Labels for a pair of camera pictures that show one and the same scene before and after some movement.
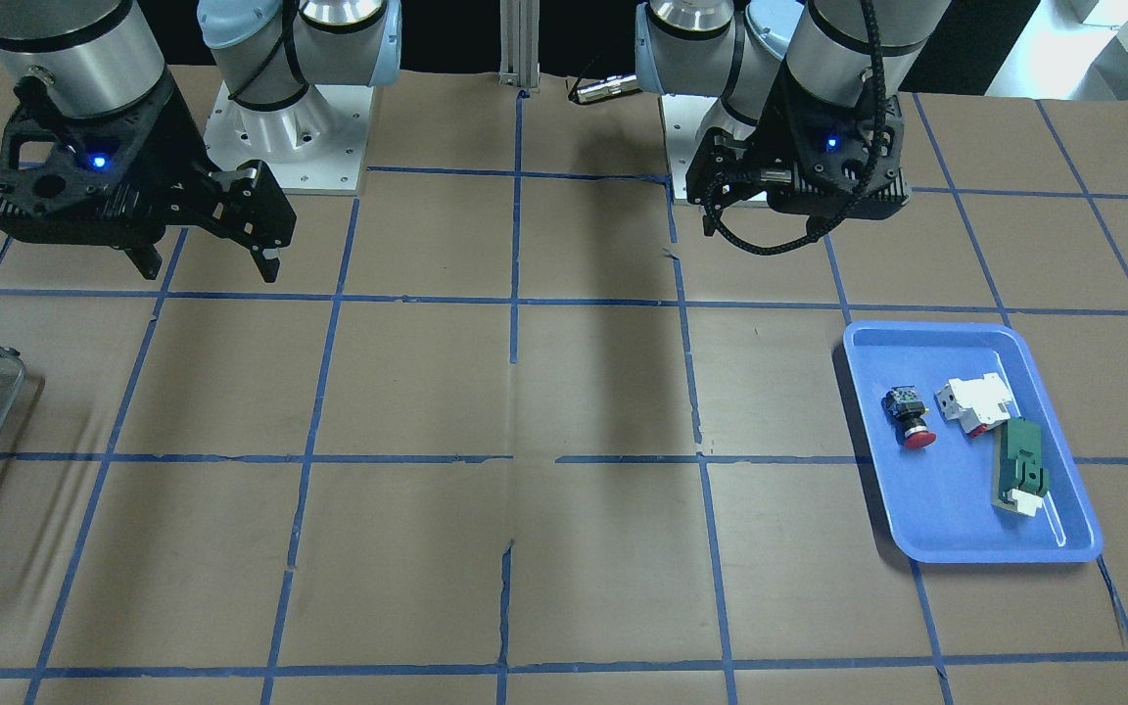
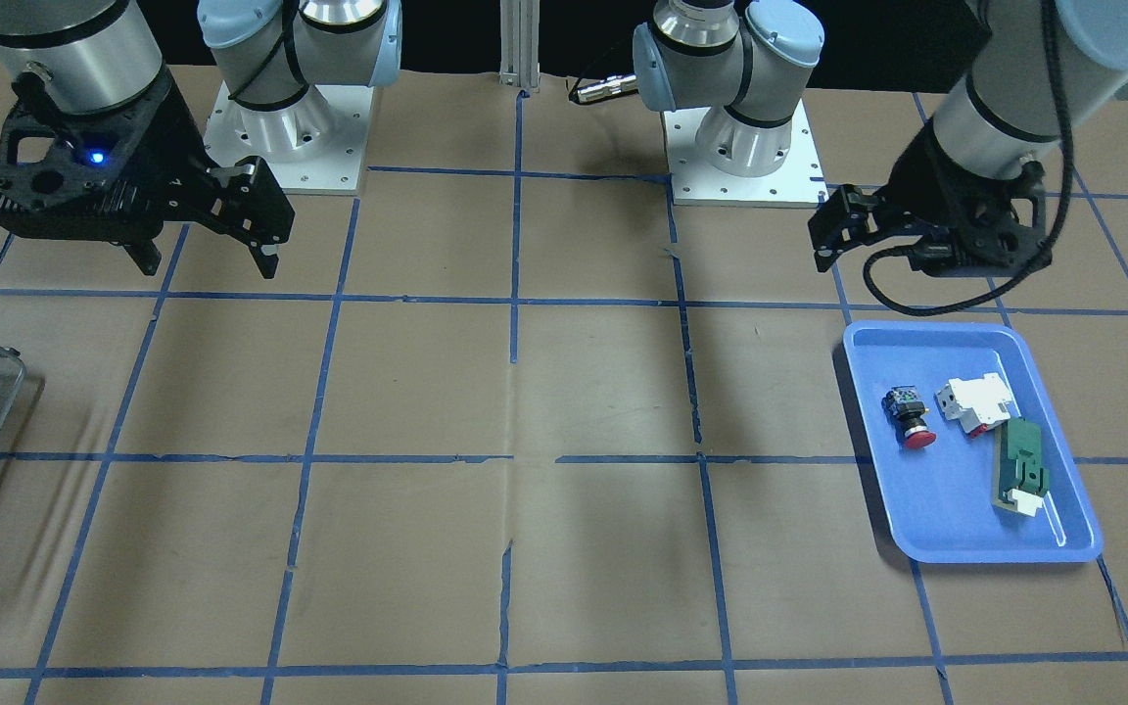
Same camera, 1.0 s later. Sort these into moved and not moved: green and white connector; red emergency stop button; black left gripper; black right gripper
Moved: black left gripper
Not moved: green and white connector; black right gripper; red emergency stop button
